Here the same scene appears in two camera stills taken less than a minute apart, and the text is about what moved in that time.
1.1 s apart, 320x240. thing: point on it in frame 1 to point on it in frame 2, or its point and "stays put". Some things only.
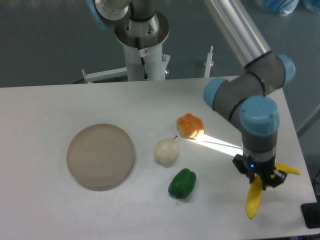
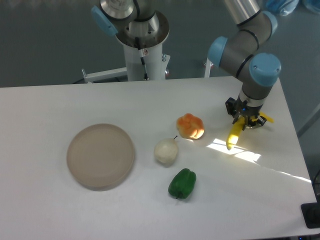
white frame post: [208, 62] stays put
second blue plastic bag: [313, 5] stays put
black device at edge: [311, 213] stays put
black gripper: [263, 169] to [252, 112]
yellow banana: [256, 189] to [235, 130]
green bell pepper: [182, 183] stays put
